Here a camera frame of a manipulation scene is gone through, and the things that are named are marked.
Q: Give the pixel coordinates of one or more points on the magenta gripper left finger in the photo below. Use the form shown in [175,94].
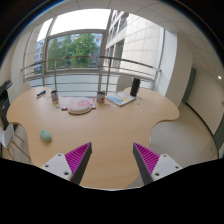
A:
[70,166]

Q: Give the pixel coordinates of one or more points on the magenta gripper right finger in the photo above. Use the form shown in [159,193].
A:
[153,166]

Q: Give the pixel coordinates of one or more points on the mint green computer mouse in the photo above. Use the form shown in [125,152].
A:
[45,136]

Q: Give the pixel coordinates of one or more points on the white chair wooden legs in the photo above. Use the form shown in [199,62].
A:
[7,140]

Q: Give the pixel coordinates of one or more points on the light blue book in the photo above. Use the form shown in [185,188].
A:
[120,98]

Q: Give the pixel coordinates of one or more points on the right printed mug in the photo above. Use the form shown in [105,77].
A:
[100,96]

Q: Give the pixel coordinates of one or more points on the printed mug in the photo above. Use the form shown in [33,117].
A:
[100,96]
[54,96]

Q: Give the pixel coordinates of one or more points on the left printed mug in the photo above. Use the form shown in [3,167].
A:
[54,96]

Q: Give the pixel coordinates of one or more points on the black cylindrical speaker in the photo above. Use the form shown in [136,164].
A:
[135,87]

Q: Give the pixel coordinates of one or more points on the small dark blue device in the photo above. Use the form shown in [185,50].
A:
[40,93]

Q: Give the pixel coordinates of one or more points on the metal balcony railing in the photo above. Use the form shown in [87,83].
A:
[85,75]

